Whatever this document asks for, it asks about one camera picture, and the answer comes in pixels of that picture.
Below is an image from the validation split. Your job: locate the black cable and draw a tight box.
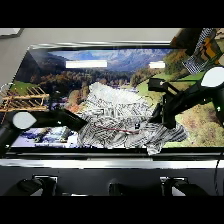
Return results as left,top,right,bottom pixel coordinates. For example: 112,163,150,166
213,159,224,197

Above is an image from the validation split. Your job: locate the yellow black garment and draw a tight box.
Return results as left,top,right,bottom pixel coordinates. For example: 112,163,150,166
199,33,224,68

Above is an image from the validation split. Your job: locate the checked shirt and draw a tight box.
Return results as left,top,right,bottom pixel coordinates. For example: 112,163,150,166
182,27,218,76

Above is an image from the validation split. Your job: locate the white black striped shirt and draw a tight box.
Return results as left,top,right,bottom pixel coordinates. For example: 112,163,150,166
77,81,191,156

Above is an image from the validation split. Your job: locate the red clothes hanger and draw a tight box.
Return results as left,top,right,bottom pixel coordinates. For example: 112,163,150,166
94,123,141,135

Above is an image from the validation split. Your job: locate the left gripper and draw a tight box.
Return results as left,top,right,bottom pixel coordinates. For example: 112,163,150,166
54,108,89,133

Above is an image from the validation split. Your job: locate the silver frame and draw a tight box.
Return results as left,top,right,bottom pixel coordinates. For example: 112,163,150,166
0,153,224,197

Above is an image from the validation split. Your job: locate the dark brown garment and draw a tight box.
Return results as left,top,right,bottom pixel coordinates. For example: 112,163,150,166
169,27,205,56

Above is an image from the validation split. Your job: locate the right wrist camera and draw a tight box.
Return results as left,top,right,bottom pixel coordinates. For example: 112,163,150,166
147,77,179,98

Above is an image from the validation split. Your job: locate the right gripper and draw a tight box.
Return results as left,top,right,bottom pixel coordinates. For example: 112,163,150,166
148,94,182,130

